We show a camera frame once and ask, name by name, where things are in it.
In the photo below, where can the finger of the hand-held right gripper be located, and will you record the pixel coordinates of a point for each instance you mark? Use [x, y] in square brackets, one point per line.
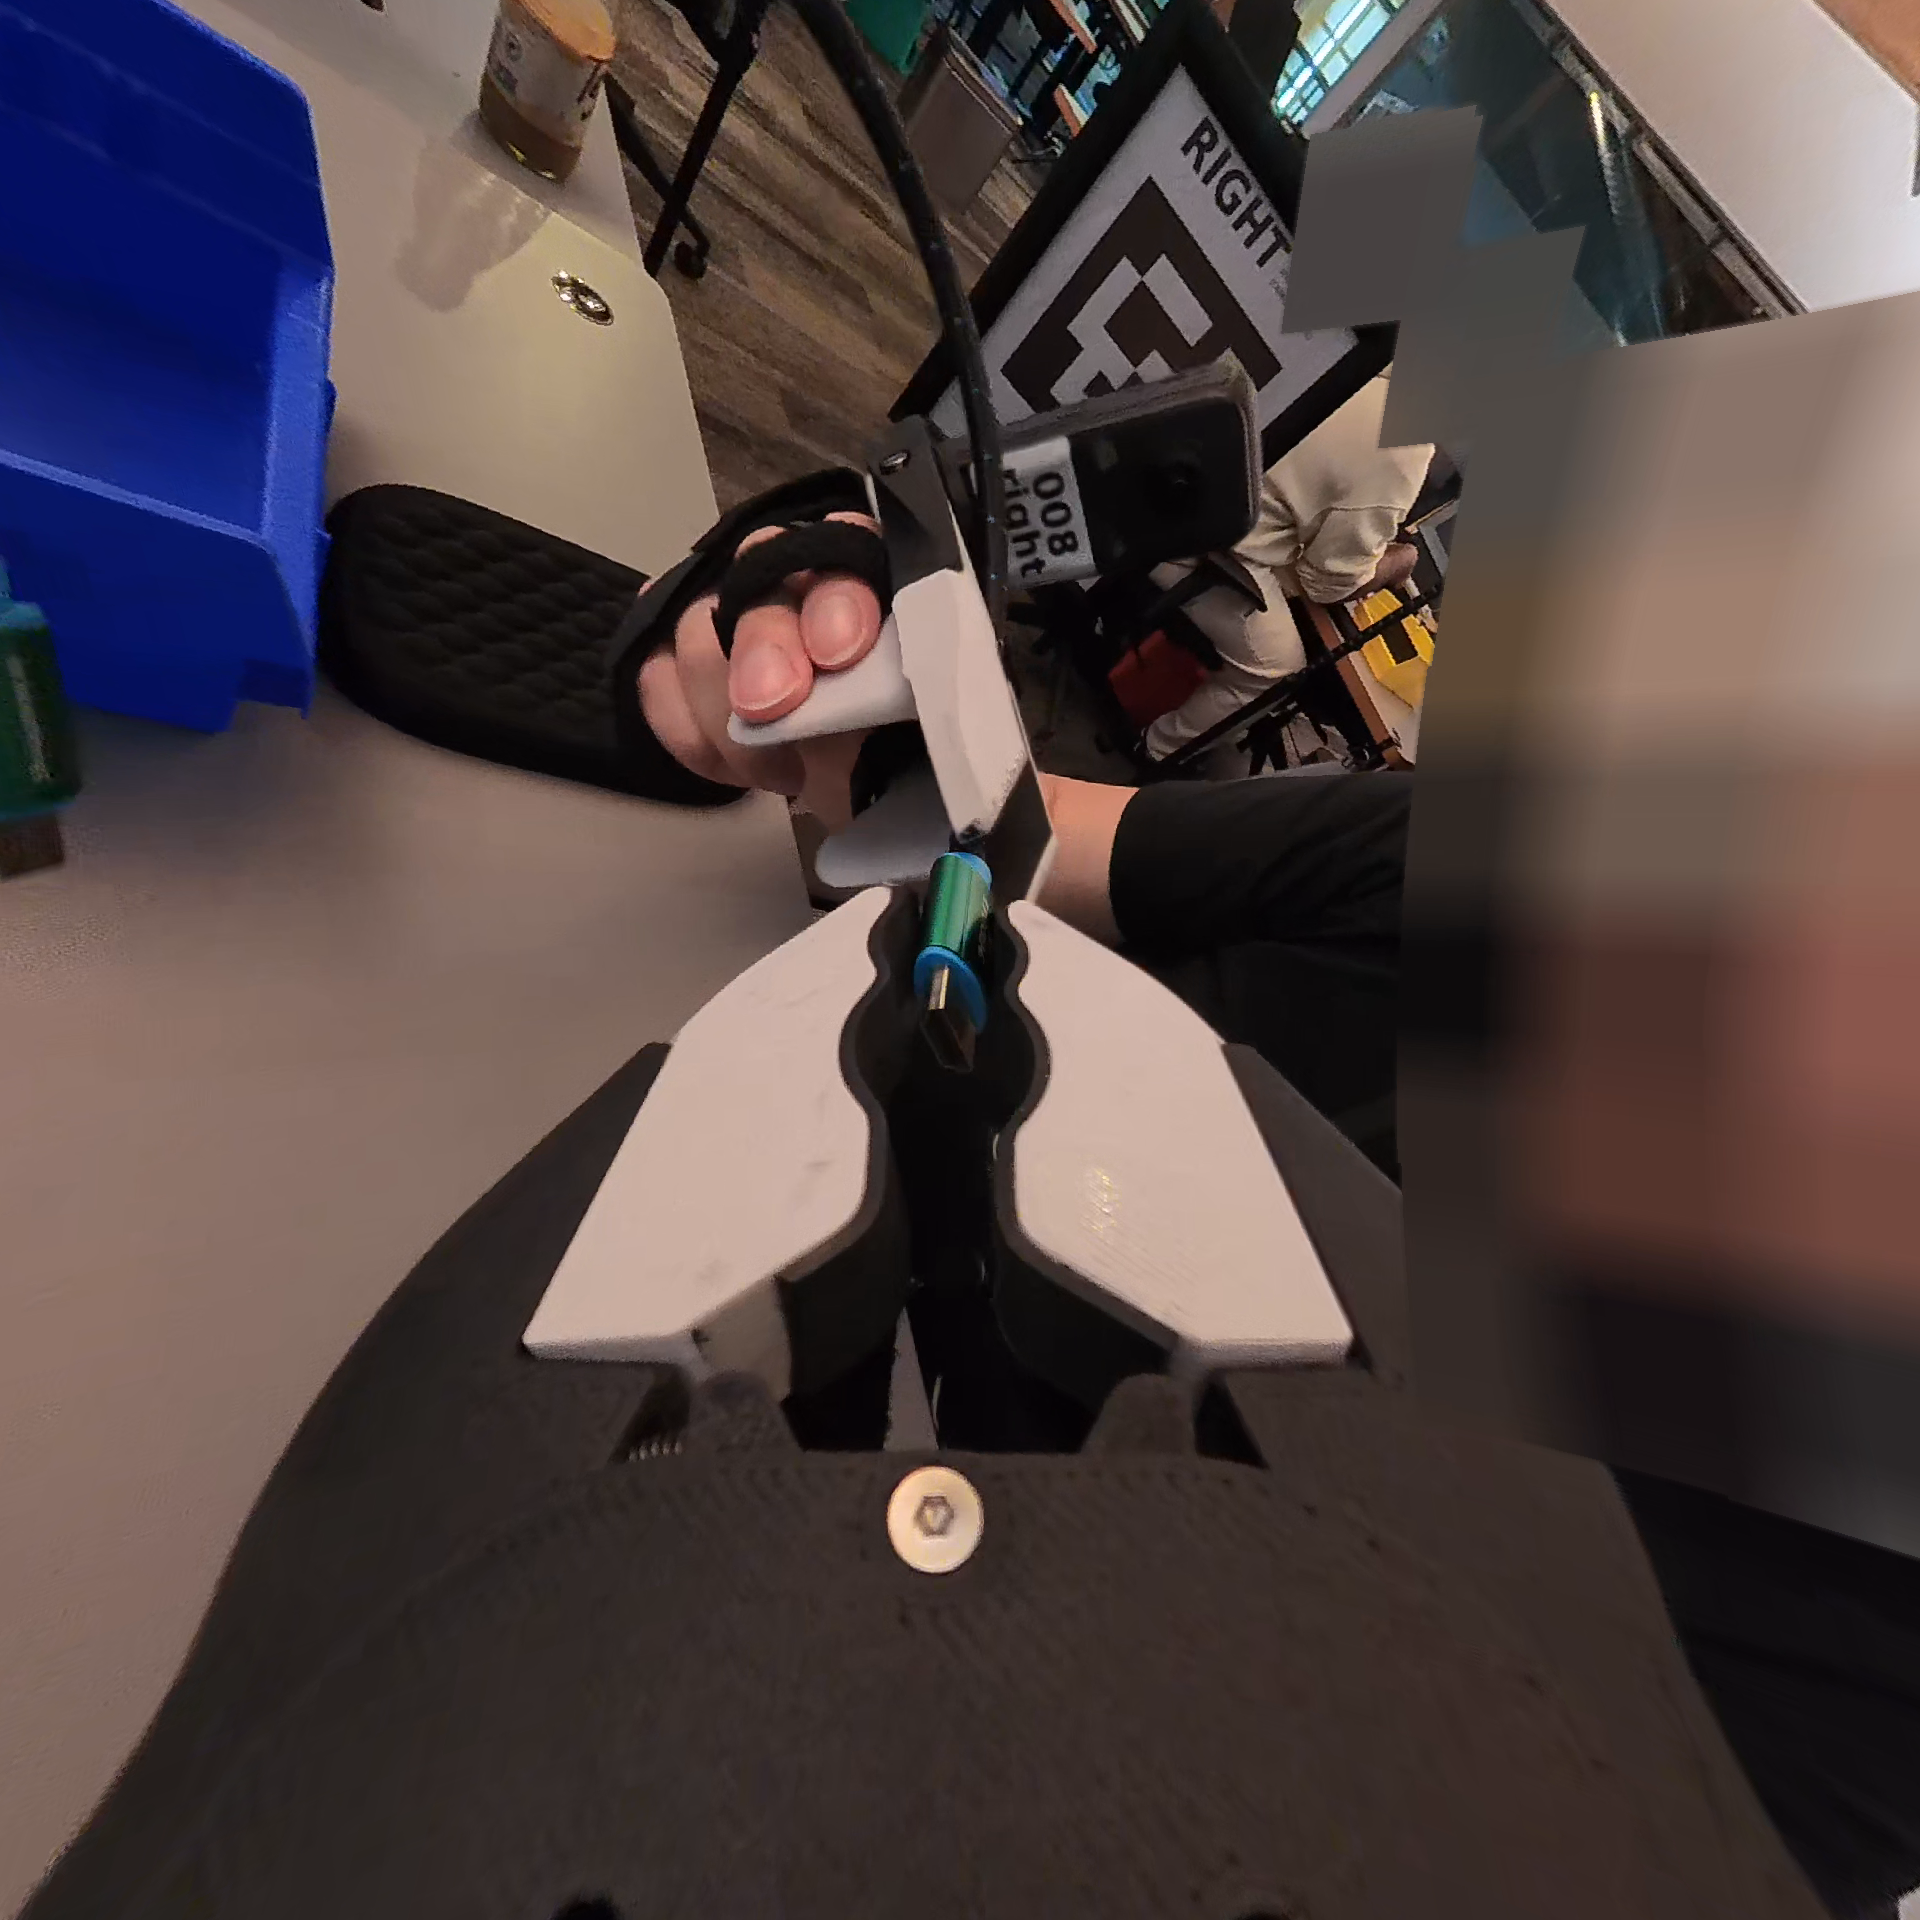
[958, 688]
[880, 839]

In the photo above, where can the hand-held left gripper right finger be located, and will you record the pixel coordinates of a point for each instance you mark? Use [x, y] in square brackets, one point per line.
[1185, 1198]

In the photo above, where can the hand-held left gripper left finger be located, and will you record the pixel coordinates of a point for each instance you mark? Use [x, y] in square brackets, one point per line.
[687, 1184]

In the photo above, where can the blue plastic bin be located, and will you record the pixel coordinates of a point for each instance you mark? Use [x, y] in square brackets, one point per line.
[151, 375]

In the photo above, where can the person's right forearm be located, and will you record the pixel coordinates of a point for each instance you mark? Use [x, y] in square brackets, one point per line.
[1083, 855]

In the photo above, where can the person's right hand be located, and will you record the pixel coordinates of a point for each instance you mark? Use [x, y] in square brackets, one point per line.
[687, 705]

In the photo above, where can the black framed marker sign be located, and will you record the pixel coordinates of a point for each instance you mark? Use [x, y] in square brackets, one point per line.
[1137, 300]

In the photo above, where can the black textured wrist rest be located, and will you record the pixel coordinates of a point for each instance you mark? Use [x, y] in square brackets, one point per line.
[478, 632]

